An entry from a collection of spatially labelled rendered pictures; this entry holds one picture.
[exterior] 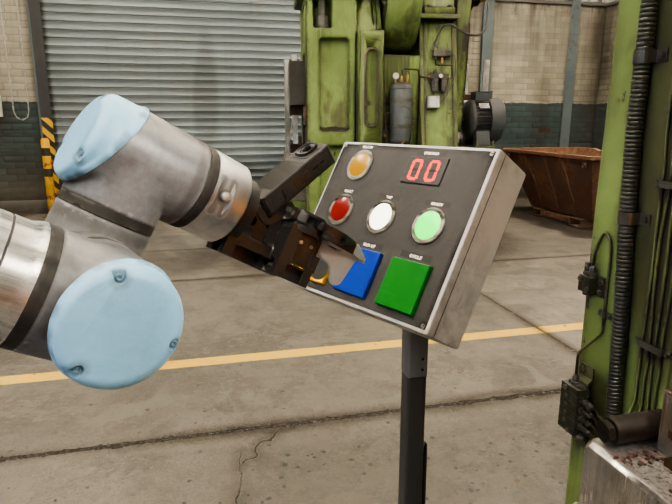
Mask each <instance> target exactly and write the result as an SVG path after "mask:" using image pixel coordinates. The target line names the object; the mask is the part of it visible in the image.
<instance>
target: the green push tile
mask: <svg viewBox="0 0 672 504"><path fill-rule="evenodd" d="M432 270H433V267H431V266H429V265H426V264H422V263H418V262H414V261H410V260H406V259H402V258H398V257H392V260H391V262H390V265H389V267H388V269H387V272H386V274H385V277H384V279H383V281H382V284H381V286H380V289H379V291H378V294H377V296H376V298H375V303H376V304H378V305H380V306H383V307H386V308H388V309H391V310H394V311H397V312H400V313H402V314H405V315H408V316H411V317H414V315H415V312H416V310H417V307H418V305H419V302H420V300H421V297H422V295H423V292H424V290H425V287H426V285H427V282H428V280H429V278H430V275H431V273H432Z"/></svg>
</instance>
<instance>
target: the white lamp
mask: <svg viewBox="0 0 672 504"><path fill-rule="evenodd" d="M390 217H391V207H390V206H389V205H388V204H380V205H378V206H377V207H376V208H375V209H374V210H373V211H372V213H371V215H370V219H369V223H370V226H371V227H372V228H373V229H380V228H382V227H384V226H385V225H386V224H387V223H388V221H389V219H390Z"/></svg>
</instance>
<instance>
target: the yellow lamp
mask: <svg viewBox="0 0 672 504"><path fill-rule="evenodd" d="M368 163H369V156H368V154H366V153H361V154H359V155H357V156H356V157H355V158H354V159H353V161H352V162H351V165H350V173H351V175H353V176H358V175H360V174H361V173H363V172H364V171H365V169H366V168H367V166H368Z"/></svg>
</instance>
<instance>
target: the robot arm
mask: <svg viewBox="0 0 672 504"><path fill-rule="evenodd" d="M334 163H335V159H334V157H333V155H332V153H331V150H330V148H329V146H328V144H322V143H314V142H306V143H305V144H303V145H302V146H301V147H299V148H298V149H297V150H296V151H295V152H294V153H292V154H291V155H290V156H289V157H287V158H286V159H285V160H284V161H282V162H281V163H280V164H279V165H277V166H276V167H275V168H274V169H272V170H271V171H270V172H269V173H267V174H266V175H265V176H264V177H262V178H261V179H260V180H259V181H257V182H255V181H253V180H252V177H251V173H250V171H249V169H248V168H247V167H246V166H244V165H242V164H241V163H239V162H237V161H235V160H234V159H232V158H230V157H228V156H227V155H225V154H223V153H221V152H219V151H218V150H216V149H214V148H212V147H210V146H208V145H207V144H205V143H203V142H201V141H200V140H198V139H196V138H194V137H193V136H191V135H189V134H187V133H186V132H184V131H182V130H180V129H179V128H177V127H175V126H173V125H172V124H170V123H168V122H166V121H165V120H163V119H161V118H159V117H158V116H156V115H154V114H152V113H151V112H149V109H148V108H146V107H144V106H138V105H136V104H134V103H132V102H130V101H128V100H126V99H124V98H123V97H121V96H118V95H115V94H106V95H102V96H100V97H98V98H96V99H95V100H93V101H92V102H91V103H90V104H89V105H88V106H87V107H86V108H85V109H84V110H83V111H82V112H81V113H80V114H79V116H78V117H77V118H76V120H75V121H74V122H73V124H72V125H71V127H70V128H69V130H68V131H67V133H66V135H65V136H64V138H63V140H62V145H61V146H60V148H59V149H58V151H57V153H56V156H55V160H54V171H55V173H56V174H57V177H58V178H60V179H61V180H64V183H63V185H62V187H61V189H60V191H59V193H58V195H57V197H56V199H55V201H54V203H53V205H52V207H51V209H50V211H49V213H48V215H47V217H46V219H45V221H35V220H30V219H27V218H24V217H22V216H19V215H16V214H14V213H11V212H8V211H6V210H3V209H0V348H2V349H6V350H9V351H13V352H17V353H21V354H25V355H29V356H33V357H37V358H41V359H45V360H50V361H53V362H54V364H55V366H56V367H57V368H58V369H59V371H60V372H61V373H63V374H64V375H65V376H66V377H68V378H70V379H71V380H74V381H76V382H77V383H79V384H81V385H84V386H86V387H90V388H94V389H100V390H114V389H120V388H125V387H128V386H132V385H134V384H137V383H139V382H141V381H143V380H145V379H146V378H148V377H150V376H151V375H152V374H154V373H155V372H156V371H158V370H159V369H160V368H161V367H162V366H163V365H164V364H165V363H166V362H167V360H168V359H169V358H170V356H171V355H172V353H173V352H174V350H175V348H176V346H177V344H178V342H179V340H180V337H181V334H182V329H183V322H184V313H183V306H182V302H181V299H180V296H179V294H178V292H177V290H176V289H175V287H174V286H173V284H172V282H171V280H170V279H169V277H168V276H167V275H166V273H165V272H164V271H162V270H161V269H160V268H159V267H157V266H156V265H154V264H152V263H150V262H147V261H145V260H143V259H142V258H141V256H142V254H143V252H144V250H145V248H146V246H147V244H148V242H149V239H150V237H151V235H152V233H153V231H154V229H155V228H156V225H157V223H158V221H159V220H160V221H162V222H164V223H167V224H169V225H171V226H173V227H177V228H179V229H182V230H184V231H186V232H188V233H191V234H193V235H195V236H197V237H200V238H202V239H204V240H207V241H208V243H207V245H206V247H209V248H211V249H213V250H215V251H218V252H220V253H222V254H225V255H227V256H229V257H232V258H234V259H236V260H239V261H241V262H242V263H245V264H247V265H249V266H251V267H254V268H256V269H258V270H261V271H263V272H265V273H268V274H270V275H272V276H275V275H276V276H278V277H281V278H283V279H285V280H288V281H290V282H292V283H294V284H297V285H299V286H301V287H304V288H306V287H307V285H308V282H309V280H310V278H311V276H312V277H313V278H314V279H316V280H320V279H322V278H324V277H325V276H326V274H327V273H328V280H329V283H330V284H331V285H333V286H337V285H339V284H340V283H341V282H342V281H343V279H344V278H345V276H346V275H347V273H348V272H349V270H350V269H351V267H352V266H353V264H354V263H355V262H356V261H358V262H360V263H365V260H366V258H365V256H364V254H363V252H362V250H361V248H360V246H359V245H358V244H357V242H356V241H354V240H353V239H352V238H350V237H349V236H348V235H346V234H345V233H343V232H341V231H340V230H338V229H336V228H334V227H332V226H330V225H328V224H326V221H325V220H324V219H322V218H320V217H318V216H316V215H314V214H312V213H310V212H308V211H306V210H304V209H301V208H298V207H295V206H294V204H293V203H292V202H289V201H290V200H291V199H293V198H294V197H295V196H296V195H297V194H298V193H300V192H301V191H302V190H303V189H304V188H305V187H307V186H308V185H309V184H310V183H311V182H313V181H314V180H315V179H316V178H317V177H318V176H320V175H321V174H322V173H323V172H324V171H325V170H327V169H328V168H329V167H330V166H331V165H333V164H334ZM149 236H150V237H149ZM292 264H294V265H296V266H294V265H292ZM263 266H265V268H263ZM297 266H298V267H297ZM299 267H301V268H303V269H301V268H299Z"/></svg>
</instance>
